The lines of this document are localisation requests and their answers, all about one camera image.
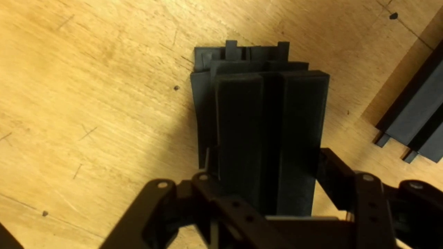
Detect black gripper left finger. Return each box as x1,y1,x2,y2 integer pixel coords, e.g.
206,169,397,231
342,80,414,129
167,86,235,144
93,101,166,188
98,172,267,249

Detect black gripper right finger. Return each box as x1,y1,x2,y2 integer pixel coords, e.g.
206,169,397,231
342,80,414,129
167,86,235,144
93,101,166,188
317,148,443,249

